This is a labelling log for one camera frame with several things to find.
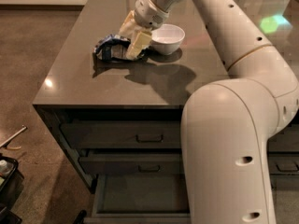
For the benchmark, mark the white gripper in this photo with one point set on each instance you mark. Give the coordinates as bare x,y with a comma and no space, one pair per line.
149,12

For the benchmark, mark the blue chip bag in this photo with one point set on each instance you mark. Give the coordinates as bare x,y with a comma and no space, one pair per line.
112,48

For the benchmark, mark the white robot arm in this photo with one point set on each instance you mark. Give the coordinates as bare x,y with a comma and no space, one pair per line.
226,124

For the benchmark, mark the dark grey drawer cabinet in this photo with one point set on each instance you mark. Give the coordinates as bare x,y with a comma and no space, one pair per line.
80,87

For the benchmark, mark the top left drawer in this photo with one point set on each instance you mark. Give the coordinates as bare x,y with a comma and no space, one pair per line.
122,134

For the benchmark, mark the middle left drawer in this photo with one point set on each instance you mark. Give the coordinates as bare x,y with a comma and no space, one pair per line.
129,163

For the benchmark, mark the open bottom left drawer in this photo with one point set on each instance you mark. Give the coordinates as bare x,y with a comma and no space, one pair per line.
140,199

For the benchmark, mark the top right drawer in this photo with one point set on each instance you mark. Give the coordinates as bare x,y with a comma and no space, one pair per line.
285,141

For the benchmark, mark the black object near drawer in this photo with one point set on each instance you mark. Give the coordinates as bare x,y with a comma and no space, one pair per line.
80,217

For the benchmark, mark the middle right drawer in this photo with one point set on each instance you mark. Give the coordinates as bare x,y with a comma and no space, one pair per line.
286,164

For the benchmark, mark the bottom right drawer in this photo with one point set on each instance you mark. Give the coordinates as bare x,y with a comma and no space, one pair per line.
285,182

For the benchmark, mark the white ceramic bowl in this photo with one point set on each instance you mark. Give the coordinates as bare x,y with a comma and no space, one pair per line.
167,39

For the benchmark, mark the metal tool on floor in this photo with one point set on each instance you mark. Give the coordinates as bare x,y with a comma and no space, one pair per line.
6,143

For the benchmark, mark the black bin with bottle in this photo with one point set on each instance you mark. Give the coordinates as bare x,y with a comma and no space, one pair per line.
10,184

